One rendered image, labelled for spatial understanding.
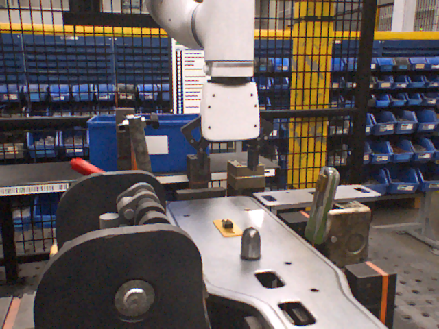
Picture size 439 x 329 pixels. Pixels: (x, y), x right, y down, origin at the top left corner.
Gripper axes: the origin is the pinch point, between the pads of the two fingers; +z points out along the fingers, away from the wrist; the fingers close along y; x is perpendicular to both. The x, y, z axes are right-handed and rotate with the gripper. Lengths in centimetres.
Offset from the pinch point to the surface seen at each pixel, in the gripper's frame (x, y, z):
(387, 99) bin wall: 169, 158, 4
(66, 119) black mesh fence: 55, -30, -3
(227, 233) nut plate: -3.2, -1.0, 11.5
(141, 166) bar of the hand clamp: -1.8, -15.6, -1.3
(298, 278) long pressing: -21.4, 3.9, 11.8
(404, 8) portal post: 348, 299, -75
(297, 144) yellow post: 60, 43, 8
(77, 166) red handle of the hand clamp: -1.1, -25.6, -1.9
